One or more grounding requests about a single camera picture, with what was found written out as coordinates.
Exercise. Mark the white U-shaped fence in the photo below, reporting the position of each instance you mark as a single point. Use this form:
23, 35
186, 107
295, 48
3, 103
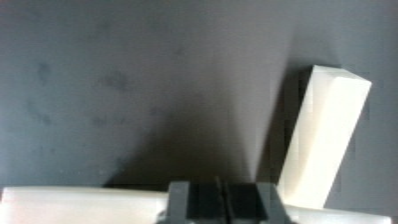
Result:
67, 205

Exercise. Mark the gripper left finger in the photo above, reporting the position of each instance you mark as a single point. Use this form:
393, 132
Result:
194, 204

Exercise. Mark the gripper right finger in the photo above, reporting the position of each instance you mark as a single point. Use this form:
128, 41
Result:
252, 203

